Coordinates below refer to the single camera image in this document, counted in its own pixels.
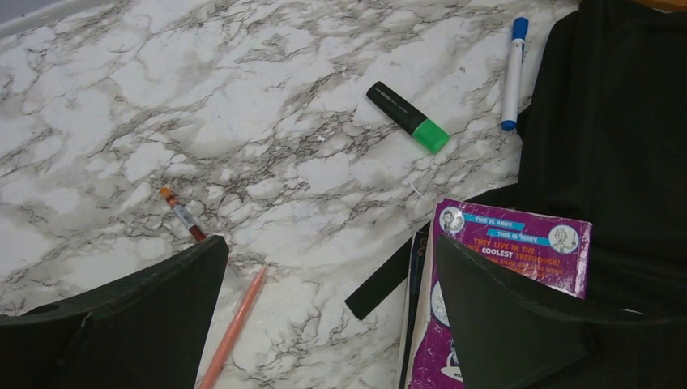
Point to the green black highlighter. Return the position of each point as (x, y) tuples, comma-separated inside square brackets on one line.
[(410, 119)]

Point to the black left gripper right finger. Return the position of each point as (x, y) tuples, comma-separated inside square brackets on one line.
[(514, 332)]

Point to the blue white marker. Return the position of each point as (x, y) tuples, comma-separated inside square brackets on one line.
[(509, 114)]

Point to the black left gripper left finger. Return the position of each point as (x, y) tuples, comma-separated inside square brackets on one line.
[(145, 330)]

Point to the salmon pink pencil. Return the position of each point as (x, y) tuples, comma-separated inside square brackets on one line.
[(233, 330)]

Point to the dark blue book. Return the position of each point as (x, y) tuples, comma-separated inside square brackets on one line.
[(412, 295)]

